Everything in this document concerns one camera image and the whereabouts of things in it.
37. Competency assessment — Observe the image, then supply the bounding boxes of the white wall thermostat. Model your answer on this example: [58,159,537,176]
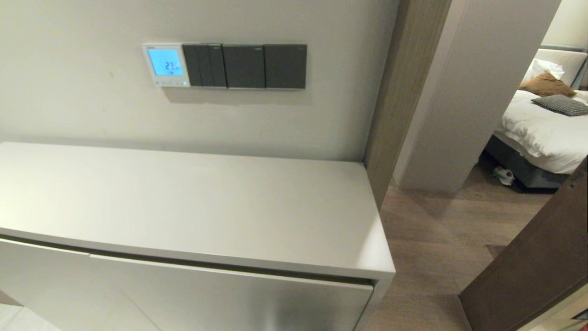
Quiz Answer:
[141,43,191,88]

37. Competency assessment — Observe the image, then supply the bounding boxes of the white sideboard cabinet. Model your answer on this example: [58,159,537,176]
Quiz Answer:
[0,142,396,331]

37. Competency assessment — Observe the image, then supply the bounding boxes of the wide white cabinet door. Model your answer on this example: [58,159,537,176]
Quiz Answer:
[90,254,373,331]

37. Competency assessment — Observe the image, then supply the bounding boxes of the white slippers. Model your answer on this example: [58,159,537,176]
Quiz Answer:
[493,166,516,186]

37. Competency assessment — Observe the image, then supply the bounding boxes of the dark grey bed base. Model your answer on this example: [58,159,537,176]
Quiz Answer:
[485,136,572,190]

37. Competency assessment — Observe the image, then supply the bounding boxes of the bed with white duvet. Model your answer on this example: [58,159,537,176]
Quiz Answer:
[494,87,588,175]

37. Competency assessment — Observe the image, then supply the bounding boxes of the brown wooden door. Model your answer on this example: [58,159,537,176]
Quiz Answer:
[459,156,588,331]

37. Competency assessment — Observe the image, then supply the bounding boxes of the brown cushion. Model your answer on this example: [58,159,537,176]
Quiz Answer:
[519,71,577,98]

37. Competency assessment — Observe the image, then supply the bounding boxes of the narrow white cabinet door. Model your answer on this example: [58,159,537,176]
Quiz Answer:
[0,238,152,331]

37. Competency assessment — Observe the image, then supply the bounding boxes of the white pillow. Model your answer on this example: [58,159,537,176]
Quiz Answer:
[524,58,565,83]

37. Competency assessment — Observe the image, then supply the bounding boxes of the grey checkered cushion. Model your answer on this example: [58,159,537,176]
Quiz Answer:
[531,94,588,117]

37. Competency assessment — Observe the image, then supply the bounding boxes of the beige padded headboard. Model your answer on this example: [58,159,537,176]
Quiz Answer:
[535,48,588,88]

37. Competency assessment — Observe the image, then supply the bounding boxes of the dark grey square panel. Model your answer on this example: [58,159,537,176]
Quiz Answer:
[222,44,266,89]
[264,44,307,89]

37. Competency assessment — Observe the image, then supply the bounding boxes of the light wooden door frame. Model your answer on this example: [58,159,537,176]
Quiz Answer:
[364,0,453,211]

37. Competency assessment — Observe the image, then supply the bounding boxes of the dark grey triple rocker switch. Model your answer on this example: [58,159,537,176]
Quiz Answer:
[182,44,227,88]

